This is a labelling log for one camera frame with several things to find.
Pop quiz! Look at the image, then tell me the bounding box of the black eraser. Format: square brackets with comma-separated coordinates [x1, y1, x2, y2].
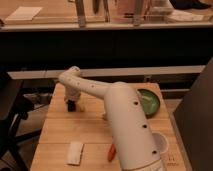
[67, 101, 76, 112]

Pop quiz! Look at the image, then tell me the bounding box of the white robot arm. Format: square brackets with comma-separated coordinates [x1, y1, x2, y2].
[58, 66, 167, 171]

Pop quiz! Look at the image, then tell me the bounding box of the white sponge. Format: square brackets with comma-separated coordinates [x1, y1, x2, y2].
[67, 141, 84, 166]

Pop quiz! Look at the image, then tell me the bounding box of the white bottle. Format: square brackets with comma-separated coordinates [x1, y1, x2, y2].
[102, 113, 107, 120]

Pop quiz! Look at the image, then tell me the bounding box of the black office chair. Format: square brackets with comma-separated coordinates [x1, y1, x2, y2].
[0, 71, 41, 171]

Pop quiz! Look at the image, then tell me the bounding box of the orange carrot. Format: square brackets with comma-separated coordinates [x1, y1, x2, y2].
[107, 143, 116, 162]

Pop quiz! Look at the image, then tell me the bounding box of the green bowl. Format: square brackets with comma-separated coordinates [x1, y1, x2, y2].
[138, 89, 160, 118]

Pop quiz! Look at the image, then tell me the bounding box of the white paper sheet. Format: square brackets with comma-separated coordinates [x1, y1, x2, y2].
[6, 6, 42, 21]

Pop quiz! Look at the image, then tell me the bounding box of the white cup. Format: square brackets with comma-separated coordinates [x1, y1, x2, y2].
[153, 132, 169, 155]

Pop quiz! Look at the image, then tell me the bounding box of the long white rail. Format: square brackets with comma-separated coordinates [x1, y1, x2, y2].
[8, 65, 204, 79]

